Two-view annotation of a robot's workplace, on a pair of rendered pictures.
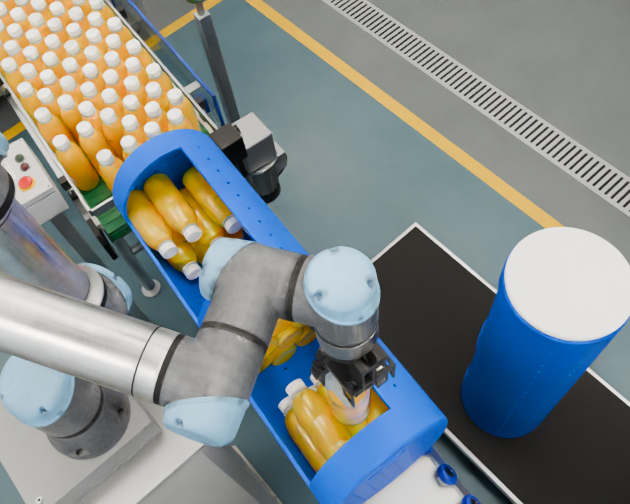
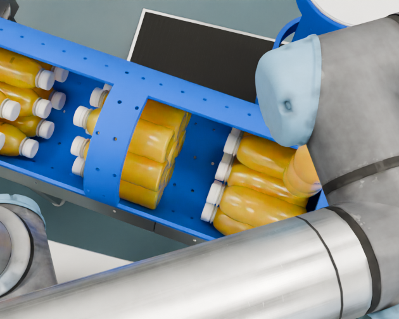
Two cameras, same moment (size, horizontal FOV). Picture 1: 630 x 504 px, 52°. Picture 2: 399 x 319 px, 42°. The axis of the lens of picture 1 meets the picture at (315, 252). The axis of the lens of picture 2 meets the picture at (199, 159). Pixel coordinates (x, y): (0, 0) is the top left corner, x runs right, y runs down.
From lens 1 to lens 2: 0.48 m
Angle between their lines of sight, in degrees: 22
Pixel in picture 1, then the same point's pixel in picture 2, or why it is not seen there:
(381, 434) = not seen: hidden behind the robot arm
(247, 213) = (68, 57)
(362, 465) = not seen: hidden behind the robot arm
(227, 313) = (379, 143)
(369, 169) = not seen: outside the picture
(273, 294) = not seen: outside the picture
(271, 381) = (172, 202)
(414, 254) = (159, 35)
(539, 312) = (355, 13)
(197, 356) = (394, 223)
